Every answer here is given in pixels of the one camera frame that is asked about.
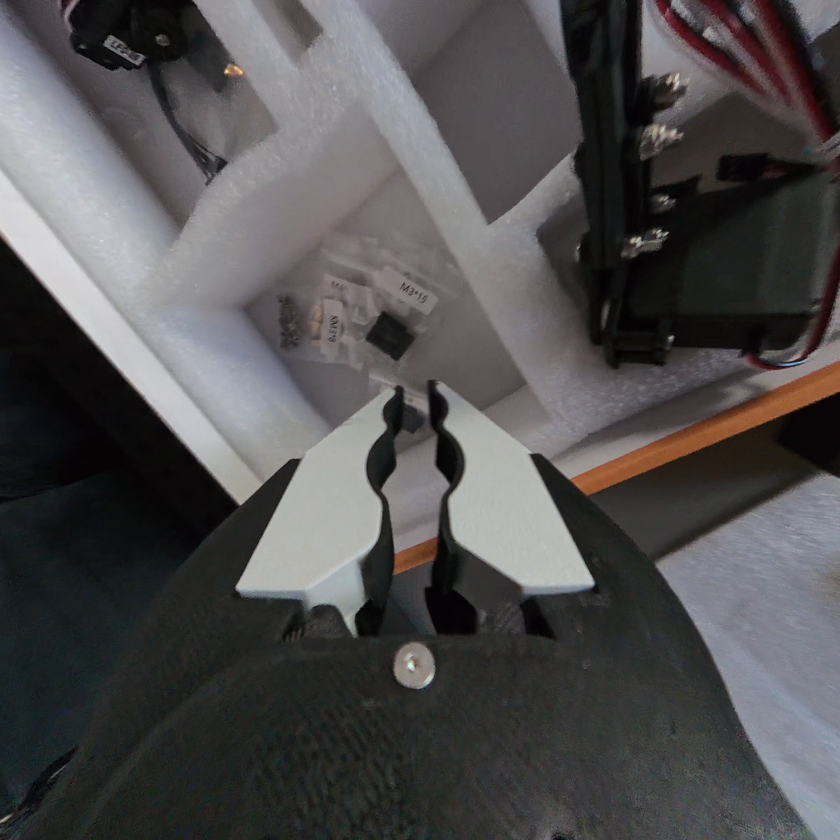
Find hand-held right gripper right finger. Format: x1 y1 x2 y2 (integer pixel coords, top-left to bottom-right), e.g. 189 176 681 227
427 379 597 637

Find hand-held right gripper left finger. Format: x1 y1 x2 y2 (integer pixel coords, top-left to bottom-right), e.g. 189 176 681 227
235 386 406 637

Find pile of labelled part bags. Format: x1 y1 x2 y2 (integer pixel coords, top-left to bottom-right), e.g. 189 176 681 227
276 246 447 368

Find white foam-lined kit box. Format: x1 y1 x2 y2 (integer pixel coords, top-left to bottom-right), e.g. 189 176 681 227
0 0 840 506

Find white foam sheet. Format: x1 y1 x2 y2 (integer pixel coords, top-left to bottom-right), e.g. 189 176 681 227
656 472 840 840

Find black servo with label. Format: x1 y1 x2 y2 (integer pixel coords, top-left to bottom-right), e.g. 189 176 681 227
69 0 217 67

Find black servo bracket assembly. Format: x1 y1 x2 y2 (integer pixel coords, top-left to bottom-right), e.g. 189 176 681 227
561 0 840 371

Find red white servo wires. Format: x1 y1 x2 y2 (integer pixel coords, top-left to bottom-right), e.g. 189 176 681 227
656 0 840 368

